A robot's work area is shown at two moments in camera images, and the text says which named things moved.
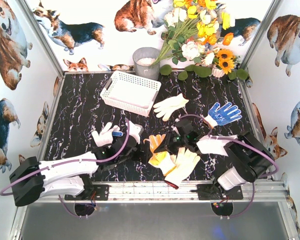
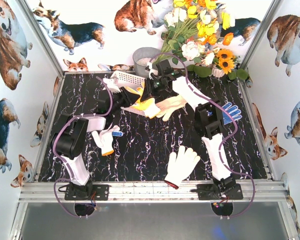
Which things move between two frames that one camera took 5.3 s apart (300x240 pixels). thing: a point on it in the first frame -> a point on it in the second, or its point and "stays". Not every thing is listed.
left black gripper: x=139 y=152 -> x=129 y=94
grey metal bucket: x=143 y=57 stays
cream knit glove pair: x=168 y=106 stays
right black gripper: x=168 y=143 -> x=150 y=88
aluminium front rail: x=160 y=191 stays
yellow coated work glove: x=154 y=141 -> x=139 y=105
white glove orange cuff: x=168 y=165 -> x=149 y=107
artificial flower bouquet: x=193 y=28 stays
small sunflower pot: x=224 y=61 stays
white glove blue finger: x=105 y=138 stays
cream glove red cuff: x=185 y=161 stays
